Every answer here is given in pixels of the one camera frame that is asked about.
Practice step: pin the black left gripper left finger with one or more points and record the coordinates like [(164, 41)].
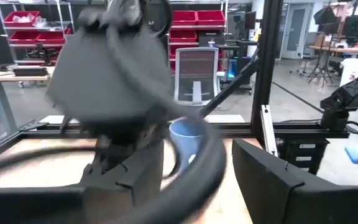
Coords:
[(42, 205)]

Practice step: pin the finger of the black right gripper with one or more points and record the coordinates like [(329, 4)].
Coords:
[(113, 146)]

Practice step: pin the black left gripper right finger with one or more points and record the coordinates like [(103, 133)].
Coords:
[(291, 202)]

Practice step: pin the black control box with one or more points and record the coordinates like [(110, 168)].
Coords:
[(303, 155)]

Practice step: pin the blue plastic cup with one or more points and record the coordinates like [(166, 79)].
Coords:
[(185, 137)]

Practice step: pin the white mesh office chair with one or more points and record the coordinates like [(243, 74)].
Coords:
[(197, 68)]

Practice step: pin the metal shelf red bins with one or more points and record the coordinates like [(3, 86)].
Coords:
[(23, 37), (197, 18)]

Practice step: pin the white box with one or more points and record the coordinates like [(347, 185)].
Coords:
[(356, 71)]

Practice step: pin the wooden far table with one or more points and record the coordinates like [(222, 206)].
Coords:
[(343, 49)]

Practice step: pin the grey door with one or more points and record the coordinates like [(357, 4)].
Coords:
[(295, 31)]

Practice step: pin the black softbox on tripod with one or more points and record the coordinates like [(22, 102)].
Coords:
[(323, 18)]

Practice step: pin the silver aluminium bracket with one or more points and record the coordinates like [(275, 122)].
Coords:
[(269, 130)]

